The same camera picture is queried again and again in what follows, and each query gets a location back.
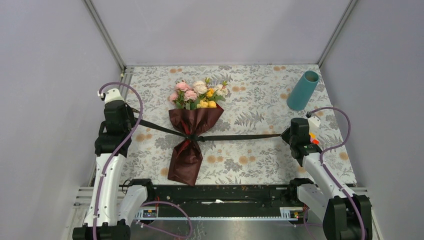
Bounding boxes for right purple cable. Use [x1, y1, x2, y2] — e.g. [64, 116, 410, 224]
[302, 106, 367, 240]

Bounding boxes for black gold-lettered ribbon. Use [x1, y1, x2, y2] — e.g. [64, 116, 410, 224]
[131, 106, 282, 142]

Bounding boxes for flower bouquet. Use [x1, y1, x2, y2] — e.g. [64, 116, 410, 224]
[167, 77, 228, 186]

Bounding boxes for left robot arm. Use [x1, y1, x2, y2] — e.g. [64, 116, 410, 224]
[72, 100, 155, 240]

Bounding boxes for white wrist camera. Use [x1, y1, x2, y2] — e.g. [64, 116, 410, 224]
[97, 88, 125, 104]
[306, 112, 321, 131]

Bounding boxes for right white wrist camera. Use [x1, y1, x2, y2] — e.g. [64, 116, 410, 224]
[306, 112, 321, 131]

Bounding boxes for teal cylindrical vase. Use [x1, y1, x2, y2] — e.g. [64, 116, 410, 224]
[286, 70, 320, 111]

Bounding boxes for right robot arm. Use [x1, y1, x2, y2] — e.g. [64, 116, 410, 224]
[281, 117, 373, 240]

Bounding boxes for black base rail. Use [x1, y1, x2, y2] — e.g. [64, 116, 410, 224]
[147, 184, 306, 219]

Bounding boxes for colourful block stack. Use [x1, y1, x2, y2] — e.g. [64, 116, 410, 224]
[309, 132, 320, 145]

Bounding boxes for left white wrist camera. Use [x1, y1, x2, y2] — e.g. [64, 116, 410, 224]
[97, 88, 125, 104]

